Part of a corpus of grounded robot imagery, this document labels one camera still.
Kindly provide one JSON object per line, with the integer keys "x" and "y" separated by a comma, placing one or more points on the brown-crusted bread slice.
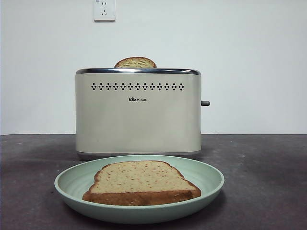
{"x": 135, "y": 63}
{"x": 139, "y": 179}

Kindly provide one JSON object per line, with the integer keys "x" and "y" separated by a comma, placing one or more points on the pale green round plate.
{"x": 72, "y": 191}

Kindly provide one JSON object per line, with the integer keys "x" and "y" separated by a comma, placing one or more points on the cream toaster with chrome rim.
{"x": 138, "y": 119}

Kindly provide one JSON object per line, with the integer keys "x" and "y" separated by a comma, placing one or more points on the grey toaster lever knob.
{"x": 205, "y": 103}

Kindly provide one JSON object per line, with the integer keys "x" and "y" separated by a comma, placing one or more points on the white wall power outlet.
{"x": 104, "y": 10}

